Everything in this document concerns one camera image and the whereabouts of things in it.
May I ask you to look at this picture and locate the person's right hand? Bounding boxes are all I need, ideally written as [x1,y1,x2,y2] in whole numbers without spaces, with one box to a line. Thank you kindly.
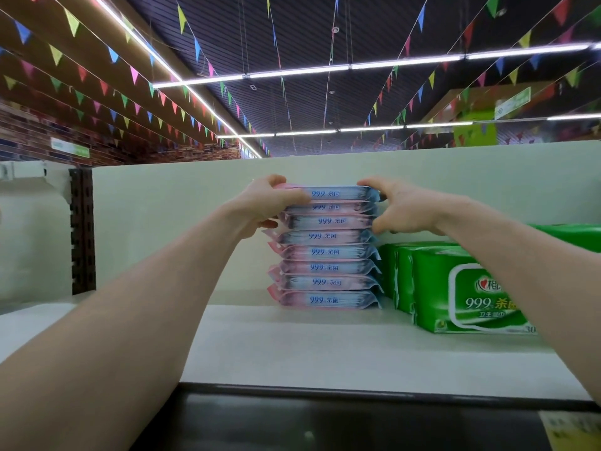
[357,176,461,236]

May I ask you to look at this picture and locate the person's left hand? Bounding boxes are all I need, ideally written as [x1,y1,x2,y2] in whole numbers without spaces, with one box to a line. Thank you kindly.
[223,175,311,241]

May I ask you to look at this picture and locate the metal store shelving unit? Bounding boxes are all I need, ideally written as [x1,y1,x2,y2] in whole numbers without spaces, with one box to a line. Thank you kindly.
[0,138,601,451]

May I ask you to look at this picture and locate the stack of pink blue packets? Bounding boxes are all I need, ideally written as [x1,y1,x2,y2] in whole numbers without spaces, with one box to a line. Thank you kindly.
[265,214,384,310]

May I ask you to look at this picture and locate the person's right forearm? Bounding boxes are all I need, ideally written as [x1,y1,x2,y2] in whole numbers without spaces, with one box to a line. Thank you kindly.
[441,197,601,400]

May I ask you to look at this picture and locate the person's left forearm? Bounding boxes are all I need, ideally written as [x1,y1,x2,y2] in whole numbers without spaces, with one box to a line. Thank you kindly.
[0,206,255,451]

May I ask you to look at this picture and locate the short ceiling light strip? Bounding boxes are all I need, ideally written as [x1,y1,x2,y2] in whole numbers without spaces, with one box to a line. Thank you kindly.
[220,112,601,139]

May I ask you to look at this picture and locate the green yellow store sign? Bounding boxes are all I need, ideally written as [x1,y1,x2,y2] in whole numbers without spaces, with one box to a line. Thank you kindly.
[423,84,565,148]

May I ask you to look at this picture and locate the long ceiling light strip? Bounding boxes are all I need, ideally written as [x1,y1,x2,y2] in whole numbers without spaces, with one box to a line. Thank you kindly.
[153,42,601,88]

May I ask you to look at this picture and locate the diagonal ceiling light strip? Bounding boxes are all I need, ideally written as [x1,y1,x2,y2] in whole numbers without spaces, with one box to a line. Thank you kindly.
[89,0,262,158]

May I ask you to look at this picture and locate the green wall sign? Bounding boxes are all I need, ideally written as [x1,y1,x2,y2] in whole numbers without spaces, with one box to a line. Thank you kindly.
[49,138,92,158]

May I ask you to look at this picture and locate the strings of colourful bunting flags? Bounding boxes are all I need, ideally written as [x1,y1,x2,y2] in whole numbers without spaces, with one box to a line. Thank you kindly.
[0,0,601,160]

